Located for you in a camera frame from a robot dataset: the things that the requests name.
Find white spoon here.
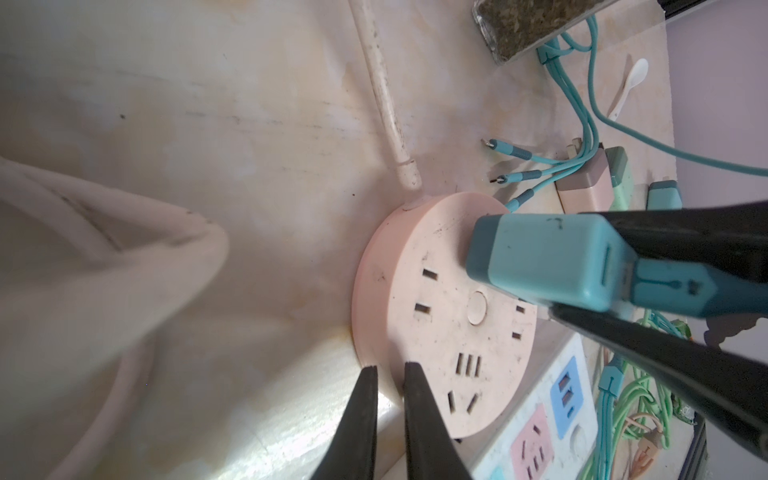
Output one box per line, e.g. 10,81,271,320
608,58,649,121

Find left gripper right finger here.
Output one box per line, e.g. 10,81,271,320
404,362,471,480

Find pink charger plug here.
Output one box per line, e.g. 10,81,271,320
555,144,614,214

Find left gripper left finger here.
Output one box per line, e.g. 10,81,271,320
311,366,379,480

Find round pink power socket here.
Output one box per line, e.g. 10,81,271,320
351,192,537,438

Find pink socket cord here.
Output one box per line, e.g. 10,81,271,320
0,0,424,480

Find tangled charging cables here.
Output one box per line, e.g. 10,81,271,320
482,14,768,480

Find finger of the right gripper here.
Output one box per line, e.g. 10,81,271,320
599,201,767,267
550,304,767,461

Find light green charger plug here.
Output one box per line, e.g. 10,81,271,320
605,146,634,211

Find teal charger plug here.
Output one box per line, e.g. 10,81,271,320
646,180,683,211
466,214,767,319

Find white multicolour power strip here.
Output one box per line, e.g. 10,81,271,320
459,324,598,479

